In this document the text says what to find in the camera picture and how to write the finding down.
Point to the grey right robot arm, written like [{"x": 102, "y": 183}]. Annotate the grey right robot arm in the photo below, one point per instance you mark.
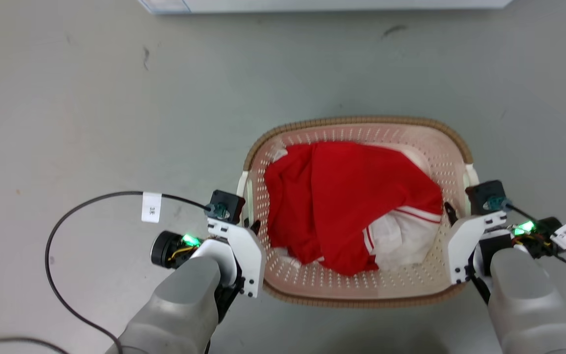
[{"x": 528, "y": 300}]

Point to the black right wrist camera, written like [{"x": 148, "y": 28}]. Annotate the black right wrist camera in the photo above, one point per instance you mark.
[{"x": 486, "y": 195}]

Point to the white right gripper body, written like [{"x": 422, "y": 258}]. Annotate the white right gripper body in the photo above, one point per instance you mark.
[{"x": 462, "y": 246}]

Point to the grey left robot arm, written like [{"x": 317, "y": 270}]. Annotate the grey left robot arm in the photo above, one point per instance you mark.
[{"x": 180, "y": 300}]

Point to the red garment with white stripes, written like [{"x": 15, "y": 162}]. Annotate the red garment with white stripes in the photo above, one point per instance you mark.
[{"x": 342, "y": 196}]

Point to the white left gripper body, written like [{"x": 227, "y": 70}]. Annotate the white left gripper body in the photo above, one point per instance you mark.
[{"x": 246, "y": 250}]

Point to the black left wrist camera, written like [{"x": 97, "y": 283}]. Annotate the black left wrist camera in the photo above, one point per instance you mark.
[{"x": 226, "y": 204}]

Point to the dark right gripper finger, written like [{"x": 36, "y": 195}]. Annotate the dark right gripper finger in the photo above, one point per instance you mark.
[{"x": 450, "y": 214}]

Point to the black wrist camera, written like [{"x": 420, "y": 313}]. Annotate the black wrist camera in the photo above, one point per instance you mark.
[
  {"x": 486, "y": 195},
  {"x": 226, "y": 204}
]

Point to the pink perforated plastic laundry basket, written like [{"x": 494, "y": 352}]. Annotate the pink perforated plastic laundry basket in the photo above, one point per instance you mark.
[{"x": 347, "y": 287}]

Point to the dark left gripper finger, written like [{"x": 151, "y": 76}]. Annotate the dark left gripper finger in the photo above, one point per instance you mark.
[{"x": 255, "y": 227}]

